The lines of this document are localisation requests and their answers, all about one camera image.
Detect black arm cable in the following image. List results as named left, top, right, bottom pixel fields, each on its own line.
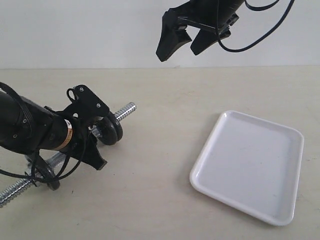
left=0, top=82, right=88, bottom=188
left=214, top=0, right=296, bottom=53

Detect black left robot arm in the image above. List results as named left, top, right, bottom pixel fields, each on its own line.
left=0, top=82, right=110, bottom=170

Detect chrome threaded dumbbell bar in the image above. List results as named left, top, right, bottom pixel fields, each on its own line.
left=0, top=102, right=137, bottom=208

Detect black weight plate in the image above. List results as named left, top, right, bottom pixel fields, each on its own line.
left=107, top=111, right=124, bottom=141
left=25, top=152, right=56, bottom=181
left=96, top=117, right=118, bottom=146

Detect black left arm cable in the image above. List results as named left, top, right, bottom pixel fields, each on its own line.
left=0, top=82, right=88, bottom=188

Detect chrome star collar nut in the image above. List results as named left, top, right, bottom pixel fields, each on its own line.
left=24, top=162, right=42, bottom=183

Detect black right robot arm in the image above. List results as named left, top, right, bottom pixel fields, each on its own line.
left=155, top=0, right=244, bottom=62

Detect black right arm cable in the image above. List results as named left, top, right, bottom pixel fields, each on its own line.
left=214, top=0, right=296, bottom=53

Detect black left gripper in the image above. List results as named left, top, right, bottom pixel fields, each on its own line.
left=44, top=104, right=107, bottom=171

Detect white rectangular plastic tray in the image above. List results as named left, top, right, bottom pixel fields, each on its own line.
left=189, top=110, right=304, bottom=226

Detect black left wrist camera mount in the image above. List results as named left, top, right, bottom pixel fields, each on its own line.
left=63, top=84, right=110, bottom=124

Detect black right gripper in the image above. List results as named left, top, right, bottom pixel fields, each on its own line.
left=155, top=0, right=240, bottom=61

